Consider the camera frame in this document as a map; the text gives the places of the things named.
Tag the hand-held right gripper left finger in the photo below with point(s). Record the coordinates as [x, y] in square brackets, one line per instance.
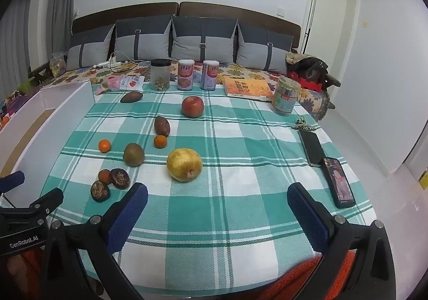
[128, 216]

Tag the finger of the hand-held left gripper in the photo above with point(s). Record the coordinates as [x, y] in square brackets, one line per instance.
[11, 181]
[46, 201]

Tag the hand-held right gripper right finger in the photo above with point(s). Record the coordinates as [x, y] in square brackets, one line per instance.
[307, 219]

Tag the dark wrinkled passion fruit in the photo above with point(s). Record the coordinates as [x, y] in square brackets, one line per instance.
[119, 178]
[100, 191]

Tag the small tangerine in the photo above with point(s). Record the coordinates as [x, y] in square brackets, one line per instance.
[104, 145]
[104, 176]
[160, 141]

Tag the green brown round fruit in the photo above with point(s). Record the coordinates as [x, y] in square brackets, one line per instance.
[133, 154]

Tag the yellow pear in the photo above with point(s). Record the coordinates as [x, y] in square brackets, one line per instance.
[184, 164]

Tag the white cardboard box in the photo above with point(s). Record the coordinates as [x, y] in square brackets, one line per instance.
[50, 96]

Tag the reddish sweet potato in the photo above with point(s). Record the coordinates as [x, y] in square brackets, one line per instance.
[162, 126]

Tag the dark brown sweet potato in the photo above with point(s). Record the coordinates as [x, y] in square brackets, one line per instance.
[131, 97]

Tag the red apple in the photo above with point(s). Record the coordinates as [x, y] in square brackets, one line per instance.
[193, 106]

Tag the smartphone with lit screen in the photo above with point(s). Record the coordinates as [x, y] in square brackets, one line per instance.
[339, 183]

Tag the black smartphone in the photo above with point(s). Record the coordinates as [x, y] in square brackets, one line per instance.
[311, 147]

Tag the green plaid tablecloth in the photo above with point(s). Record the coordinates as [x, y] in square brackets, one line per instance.
[234, 169]

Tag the bunch of keys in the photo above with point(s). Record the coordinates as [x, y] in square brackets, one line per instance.
[303, 124]

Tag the green box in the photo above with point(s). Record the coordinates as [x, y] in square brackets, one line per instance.
[26, 86]

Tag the clear plastic snack bag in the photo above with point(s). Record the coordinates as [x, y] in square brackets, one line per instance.
[57, 64]

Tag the pink snack packet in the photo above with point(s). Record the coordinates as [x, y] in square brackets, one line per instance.
[108, 83]

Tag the white snack packet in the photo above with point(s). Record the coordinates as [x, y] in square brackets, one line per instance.
[132, 82]

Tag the orange book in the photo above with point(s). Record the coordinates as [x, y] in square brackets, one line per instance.
[247, 88]

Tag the clear jar with black lid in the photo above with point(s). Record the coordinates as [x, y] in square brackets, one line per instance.
[160, 74]

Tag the white power strip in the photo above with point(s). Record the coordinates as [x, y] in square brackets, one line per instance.
[102, 65]

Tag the grey two-tone cushion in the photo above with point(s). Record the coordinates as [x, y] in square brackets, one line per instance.
[87, 49]
[143, 38]
[264, 49]
[202, 40]

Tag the pink labelled can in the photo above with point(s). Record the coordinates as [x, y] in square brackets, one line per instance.
[186, 75]

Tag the black bag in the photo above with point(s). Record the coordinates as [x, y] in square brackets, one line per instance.
[311, 65]

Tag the floral sofa cover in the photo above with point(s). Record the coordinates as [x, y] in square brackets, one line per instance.
[244, 71]

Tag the purple labelled can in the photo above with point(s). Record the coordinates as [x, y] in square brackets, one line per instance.
[210, 75]

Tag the grey curtain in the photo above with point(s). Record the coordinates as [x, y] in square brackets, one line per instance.
[33, 19]

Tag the white door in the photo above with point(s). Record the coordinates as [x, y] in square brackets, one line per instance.
[329, 12]

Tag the brown sofa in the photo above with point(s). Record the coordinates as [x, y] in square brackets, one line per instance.
[234, 10]

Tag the white wall socket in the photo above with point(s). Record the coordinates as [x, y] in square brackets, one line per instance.
[280, 12]

